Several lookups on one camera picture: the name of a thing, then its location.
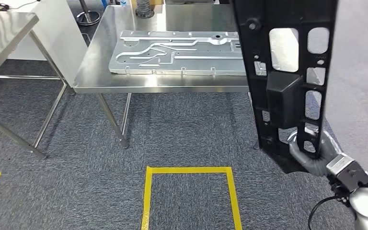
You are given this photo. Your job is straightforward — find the black plastic frame part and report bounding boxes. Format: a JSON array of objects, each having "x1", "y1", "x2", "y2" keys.
[{"x1": 231, "y1": 0, "x2": 339, "y2": 174}]

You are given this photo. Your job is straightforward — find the stainless steel workbench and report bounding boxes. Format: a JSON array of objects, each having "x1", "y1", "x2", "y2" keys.
[{"x1": 72, "y1": 4, "x2": 326, "y2": 150}]

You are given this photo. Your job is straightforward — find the stamped aluminium plate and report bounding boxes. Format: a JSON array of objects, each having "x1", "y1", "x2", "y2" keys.
[{"x1": 108, "y1": 30, "x2": 299, "y2": 77}]

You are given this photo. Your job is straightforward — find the chrome stanchion round base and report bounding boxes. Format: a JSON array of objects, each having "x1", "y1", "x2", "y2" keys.
[{"x1": 76, "y1": 0, "x2": 102, "y2": 26}]

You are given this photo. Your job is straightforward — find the white partition panel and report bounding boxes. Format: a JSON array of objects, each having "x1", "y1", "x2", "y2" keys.
[{"x1": 0, "y1": 0, "x2": 88, "y2": 87}]

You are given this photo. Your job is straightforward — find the stainless steel table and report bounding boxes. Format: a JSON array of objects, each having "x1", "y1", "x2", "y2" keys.
[{"x1": 0, "y1": 11, "x2": 76, "y2": 160}]

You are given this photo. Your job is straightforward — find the grey corrugated hose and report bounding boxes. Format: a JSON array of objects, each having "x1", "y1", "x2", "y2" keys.
[{"x1": 135, "y1": 0, "x2": 155, "y2": 19}]

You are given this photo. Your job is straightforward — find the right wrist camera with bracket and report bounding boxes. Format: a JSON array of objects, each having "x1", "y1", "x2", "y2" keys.
[{"x1": 326, "y1": 154, "x2": 368, "y2": 199}]

